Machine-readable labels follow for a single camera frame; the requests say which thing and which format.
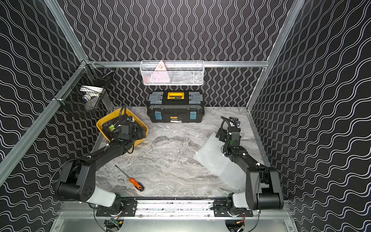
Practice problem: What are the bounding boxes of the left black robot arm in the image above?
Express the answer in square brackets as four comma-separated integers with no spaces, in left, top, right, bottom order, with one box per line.
[55,121,147,212]

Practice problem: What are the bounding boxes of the white wire wall basket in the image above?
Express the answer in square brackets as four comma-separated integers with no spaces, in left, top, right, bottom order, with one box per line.
[140,60,205,86]

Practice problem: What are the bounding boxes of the pink triangular card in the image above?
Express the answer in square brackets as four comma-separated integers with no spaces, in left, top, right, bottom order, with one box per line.
[149,61,170,84]

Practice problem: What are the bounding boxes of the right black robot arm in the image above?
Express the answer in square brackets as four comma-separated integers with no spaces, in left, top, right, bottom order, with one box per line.
[216,116,284,210]

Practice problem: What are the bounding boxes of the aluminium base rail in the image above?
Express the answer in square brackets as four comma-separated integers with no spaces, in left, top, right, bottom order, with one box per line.
[57,198,290,219]

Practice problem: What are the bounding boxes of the clear zip-top bag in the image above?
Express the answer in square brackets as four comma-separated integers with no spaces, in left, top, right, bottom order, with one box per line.
[194,132,246,192]

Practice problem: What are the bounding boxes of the black yellow toolbox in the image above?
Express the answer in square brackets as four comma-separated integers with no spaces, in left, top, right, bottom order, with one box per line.
[147,91,205,123]

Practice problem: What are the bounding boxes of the black wire corner basket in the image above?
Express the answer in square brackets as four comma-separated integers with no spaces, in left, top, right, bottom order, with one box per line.
[54,61,114,117]

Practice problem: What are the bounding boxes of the orange handled screwdriver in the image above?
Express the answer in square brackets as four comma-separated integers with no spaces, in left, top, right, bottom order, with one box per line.
[115,165,145,191]

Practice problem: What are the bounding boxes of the yellow plastic tray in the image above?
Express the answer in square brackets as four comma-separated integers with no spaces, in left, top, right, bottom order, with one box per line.
[97,106,148,147]

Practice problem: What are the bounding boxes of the white tape roll in basket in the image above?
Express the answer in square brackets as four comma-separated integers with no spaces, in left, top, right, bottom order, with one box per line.
[80,86,104,102]

